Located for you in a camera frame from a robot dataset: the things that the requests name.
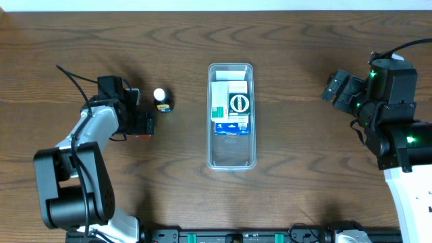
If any red medicine box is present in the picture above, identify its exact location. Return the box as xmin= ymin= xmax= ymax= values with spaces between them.
xmin=128 ymin=134 xmax=152 ymax=138

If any dark bottle white cap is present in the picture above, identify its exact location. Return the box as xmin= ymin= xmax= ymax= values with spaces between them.
xmin=153 ymin=88 xmax=174 ymax=113

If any white green box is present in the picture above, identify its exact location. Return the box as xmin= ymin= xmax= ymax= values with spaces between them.
xmin=211 ymin=81 xmax=229 ymax=122

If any blue tall carton box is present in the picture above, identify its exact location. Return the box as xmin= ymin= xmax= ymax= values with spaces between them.
xmin=215 ymin=116 xmax=249 ymax=135

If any clear plastic container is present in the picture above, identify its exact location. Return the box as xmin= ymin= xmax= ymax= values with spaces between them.
xmin=207 ymin=63 xmax=257 ymax=171

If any dark green small box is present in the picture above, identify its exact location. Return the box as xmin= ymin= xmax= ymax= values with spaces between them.
xmin=228 ymin=81 xmax=251 ymax=115

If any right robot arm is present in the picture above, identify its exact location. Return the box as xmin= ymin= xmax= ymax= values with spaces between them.
xmin=321 ymin=59 xmax=431 ymax=242

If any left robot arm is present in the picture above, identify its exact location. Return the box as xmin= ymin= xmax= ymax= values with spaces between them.
xmin=33 ymin=76 xmax=154 ymax=242

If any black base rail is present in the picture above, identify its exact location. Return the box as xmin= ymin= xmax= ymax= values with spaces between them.
xmin=65 ymin=221 xmax=402 ymax=243

